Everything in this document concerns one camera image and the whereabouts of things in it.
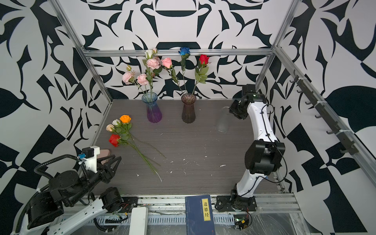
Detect white power adapter box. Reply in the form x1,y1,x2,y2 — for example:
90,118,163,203
129,207,149,235

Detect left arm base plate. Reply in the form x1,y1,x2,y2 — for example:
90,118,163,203
117,196,139,213

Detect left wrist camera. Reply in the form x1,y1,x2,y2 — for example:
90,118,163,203
78,146,100,173

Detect blue book yellow label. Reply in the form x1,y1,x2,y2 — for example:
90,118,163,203
185,195,215,235

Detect orange rose stem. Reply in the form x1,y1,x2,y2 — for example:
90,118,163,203
112,115,167,159

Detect dark maroon glass vase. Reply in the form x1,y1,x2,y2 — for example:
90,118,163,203
181,94,196,123

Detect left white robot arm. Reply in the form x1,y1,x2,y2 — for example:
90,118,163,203
13,154,123,235

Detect clear glass vase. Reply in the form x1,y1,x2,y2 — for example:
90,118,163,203
215,106,234,133

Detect blue rose stem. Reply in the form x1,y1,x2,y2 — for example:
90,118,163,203
179,47,190,82

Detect pink rose stem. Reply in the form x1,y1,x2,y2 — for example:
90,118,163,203
162,58,183,94

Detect pink object at table edge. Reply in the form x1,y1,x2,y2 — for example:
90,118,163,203
97,149,111,164

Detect purple blue glass vase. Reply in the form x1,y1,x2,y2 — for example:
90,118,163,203
142,92,163,123

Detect red rose stem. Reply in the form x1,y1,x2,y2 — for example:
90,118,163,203
191,54,209,95

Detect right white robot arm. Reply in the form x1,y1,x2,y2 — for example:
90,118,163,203
229,84,286,203

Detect white rose stem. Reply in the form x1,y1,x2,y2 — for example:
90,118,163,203
145,48,158,60
112,118,159,174

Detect twin pink peony stem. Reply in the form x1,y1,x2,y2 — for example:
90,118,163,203
122,65,149,94

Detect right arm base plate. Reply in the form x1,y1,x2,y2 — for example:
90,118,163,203
214,196,258,212

